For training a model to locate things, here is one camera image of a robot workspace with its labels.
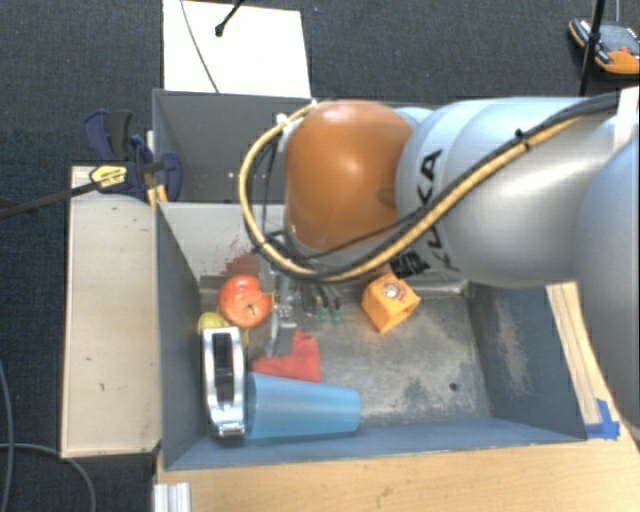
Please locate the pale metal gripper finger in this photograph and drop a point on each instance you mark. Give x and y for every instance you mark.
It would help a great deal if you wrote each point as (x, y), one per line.
(275, 335)
(288, 337)

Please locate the red cloth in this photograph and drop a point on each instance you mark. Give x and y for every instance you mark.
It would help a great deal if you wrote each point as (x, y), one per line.
(300, 362)

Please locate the red apple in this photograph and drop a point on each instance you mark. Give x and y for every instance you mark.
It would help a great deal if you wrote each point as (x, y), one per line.
(242, 302)

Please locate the yellow toy fruit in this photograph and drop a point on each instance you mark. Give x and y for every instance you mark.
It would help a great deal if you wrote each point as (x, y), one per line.
(210, 321)

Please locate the blue plastic cup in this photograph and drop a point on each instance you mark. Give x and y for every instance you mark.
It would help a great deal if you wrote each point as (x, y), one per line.
(300, 407)

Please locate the silver and black tape dispenser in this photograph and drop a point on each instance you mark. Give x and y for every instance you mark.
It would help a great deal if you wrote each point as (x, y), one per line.
(211, 380)

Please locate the orange box with round print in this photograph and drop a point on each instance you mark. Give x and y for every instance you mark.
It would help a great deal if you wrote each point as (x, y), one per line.
(387, 310)

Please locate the grey metal bin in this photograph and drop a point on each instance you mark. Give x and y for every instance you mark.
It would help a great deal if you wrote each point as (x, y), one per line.
(425, 360)

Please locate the pale wood flat board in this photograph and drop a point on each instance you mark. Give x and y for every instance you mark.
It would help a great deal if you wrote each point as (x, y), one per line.
(110, 325)

